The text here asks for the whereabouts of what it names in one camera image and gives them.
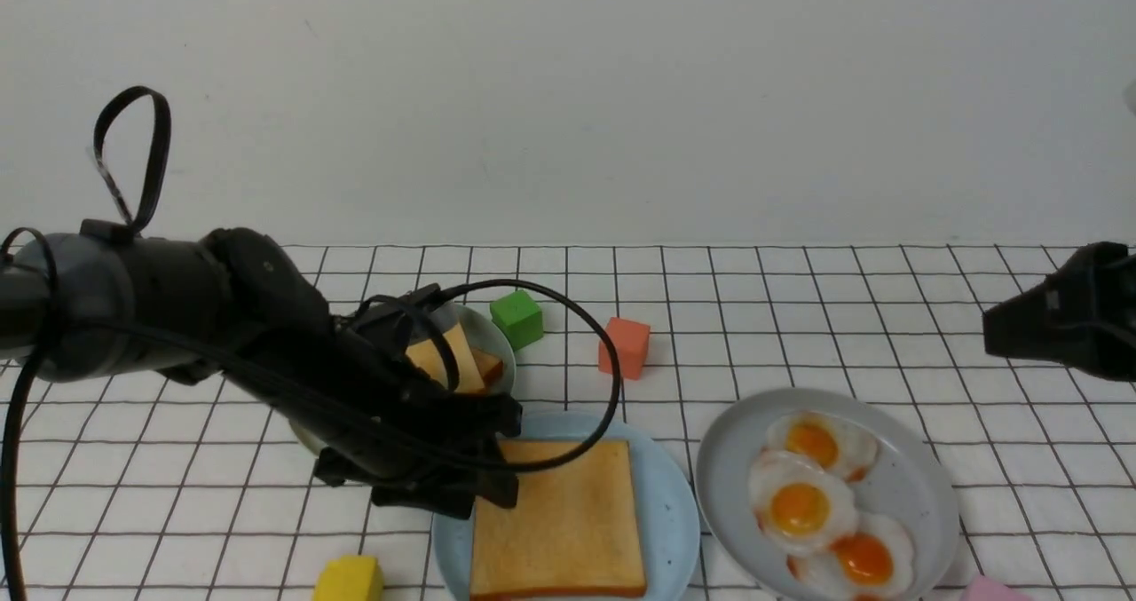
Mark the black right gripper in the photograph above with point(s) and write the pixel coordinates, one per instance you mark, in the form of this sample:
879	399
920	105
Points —
1082	316

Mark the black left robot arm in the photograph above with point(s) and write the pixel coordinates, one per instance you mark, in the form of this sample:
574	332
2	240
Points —
235	304

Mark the checkered white tablecloth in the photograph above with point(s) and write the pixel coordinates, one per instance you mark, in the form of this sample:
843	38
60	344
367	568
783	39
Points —
133	488

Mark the green foam cube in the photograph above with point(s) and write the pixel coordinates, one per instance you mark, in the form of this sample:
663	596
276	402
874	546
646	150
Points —
519	317

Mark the yellow foam cube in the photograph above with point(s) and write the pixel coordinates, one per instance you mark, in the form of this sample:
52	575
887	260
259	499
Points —
353	577

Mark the fried egg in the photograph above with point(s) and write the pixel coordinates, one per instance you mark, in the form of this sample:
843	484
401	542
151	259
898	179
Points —
797	505
876	562
844	449

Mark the pale green plate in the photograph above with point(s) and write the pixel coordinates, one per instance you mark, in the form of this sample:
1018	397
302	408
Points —
484	335

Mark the grey plate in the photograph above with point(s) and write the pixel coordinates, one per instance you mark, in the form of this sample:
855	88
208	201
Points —
906	483

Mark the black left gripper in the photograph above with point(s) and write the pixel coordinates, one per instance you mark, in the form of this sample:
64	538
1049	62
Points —
383	421

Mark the orange foam cube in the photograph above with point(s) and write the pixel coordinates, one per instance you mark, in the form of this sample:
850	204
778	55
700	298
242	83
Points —
631	340

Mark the light blue plate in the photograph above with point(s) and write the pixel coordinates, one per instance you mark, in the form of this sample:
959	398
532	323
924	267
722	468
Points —
668	524

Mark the pink foam cube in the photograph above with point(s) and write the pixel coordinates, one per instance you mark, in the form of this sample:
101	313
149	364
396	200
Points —
983	588

